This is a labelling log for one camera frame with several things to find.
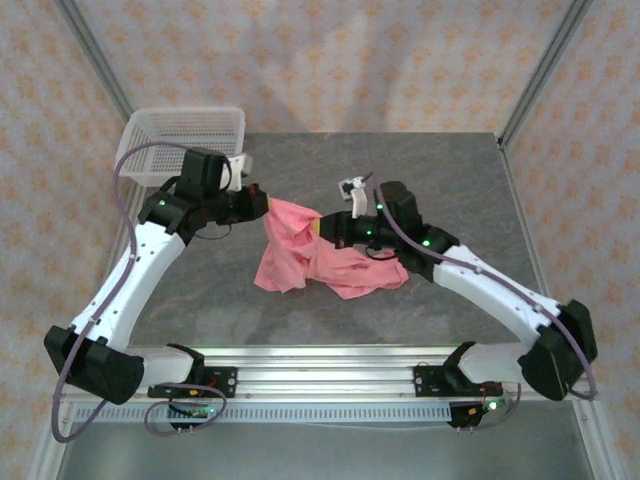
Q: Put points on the pink t-shirt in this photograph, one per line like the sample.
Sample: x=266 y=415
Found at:
x=300 y=250

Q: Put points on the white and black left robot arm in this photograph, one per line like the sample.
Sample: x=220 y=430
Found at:
x=125 y=290

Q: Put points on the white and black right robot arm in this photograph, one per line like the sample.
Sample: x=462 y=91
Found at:
x=490 y=292

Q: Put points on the white plastic mesh basket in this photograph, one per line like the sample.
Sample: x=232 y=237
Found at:
x=165 y=130

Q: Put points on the patterned fabric backdrop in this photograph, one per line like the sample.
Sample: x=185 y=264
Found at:
x=320 y=50

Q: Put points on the small circuit board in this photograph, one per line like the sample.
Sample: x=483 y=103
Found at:
x=195 y=411
x=487 y=406

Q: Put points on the grey metal shelf sheet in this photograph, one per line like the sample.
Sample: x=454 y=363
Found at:
x=320 y=455

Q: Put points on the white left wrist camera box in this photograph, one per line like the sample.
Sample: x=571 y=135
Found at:
x=240 y=165

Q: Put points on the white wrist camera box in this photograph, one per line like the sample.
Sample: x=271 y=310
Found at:
x=240 y=165
x=359 y=202

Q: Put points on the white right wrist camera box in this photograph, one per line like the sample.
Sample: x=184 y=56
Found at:
x=359 y=202

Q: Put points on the aluminium mounting rail beam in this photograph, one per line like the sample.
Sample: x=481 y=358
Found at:
x=325 y=375

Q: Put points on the aluminium frame post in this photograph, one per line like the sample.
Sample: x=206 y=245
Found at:
x=545 y=70
x=95 y=60

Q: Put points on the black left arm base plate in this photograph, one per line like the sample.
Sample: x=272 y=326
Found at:
x=225 y=382

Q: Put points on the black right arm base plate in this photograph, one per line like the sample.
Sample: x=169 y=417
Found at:
x=425 y=382

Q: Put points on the aluminium frame leg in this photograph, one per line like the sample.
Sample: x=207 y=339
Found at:
x=42 y=460
x=600 y=440

